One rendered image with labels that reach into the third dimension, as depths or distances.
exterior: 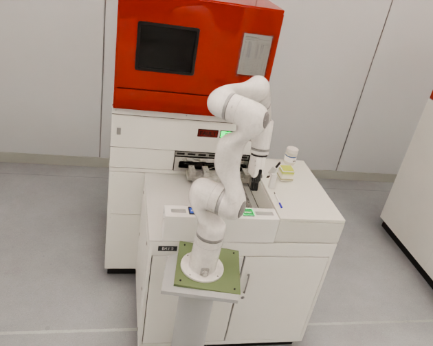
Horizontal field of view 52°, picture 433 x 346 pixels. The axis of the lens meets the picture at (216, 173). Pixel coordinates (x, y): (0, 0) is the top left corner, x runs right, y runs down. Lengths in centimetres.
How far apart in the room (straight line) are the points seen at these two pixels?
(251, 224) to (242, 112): 77
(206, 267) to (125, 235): 107
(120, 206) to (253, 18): 132
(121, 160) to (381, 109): 290
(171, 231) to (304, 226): 65
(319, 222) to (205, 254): 66
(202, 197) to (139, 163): 93
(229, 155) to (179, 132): 95
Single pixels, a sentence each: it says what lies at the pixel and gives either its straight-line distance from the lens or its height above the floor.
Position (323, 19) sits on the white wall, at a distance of 416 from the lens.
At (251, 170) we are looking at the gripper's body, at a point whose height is 120.
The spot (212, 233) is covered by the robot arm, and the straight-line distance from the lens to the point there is 180.
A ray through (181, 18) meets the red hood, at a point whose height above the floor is 172.
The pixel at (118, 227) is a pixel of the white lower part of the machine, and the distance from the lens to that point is 284.
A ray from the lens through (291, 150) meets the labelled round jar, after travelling 265.
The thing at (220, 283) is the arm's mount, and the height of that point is 83.
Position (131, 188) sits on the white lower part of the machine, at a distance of 268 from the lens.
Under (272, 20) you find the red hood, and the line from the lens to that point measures 237.
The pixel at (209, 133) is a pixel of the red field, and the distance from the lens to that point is 254.
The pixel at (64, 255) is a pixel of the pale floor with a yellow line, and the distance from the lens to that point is 329.
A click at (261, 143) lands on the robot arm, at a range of 198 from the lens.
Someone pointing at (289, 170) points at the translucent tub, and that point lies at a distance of 247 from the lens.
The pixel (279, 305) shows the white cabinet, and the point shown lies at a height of 38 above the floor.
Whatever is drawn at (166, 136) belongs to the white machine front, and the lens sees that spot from 252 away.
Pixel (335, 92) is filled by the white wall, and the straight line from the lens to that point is 442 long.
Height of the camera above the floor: 213
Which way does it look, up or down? 29 degrees down
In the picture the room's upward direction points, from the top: 10 degrees clockwise
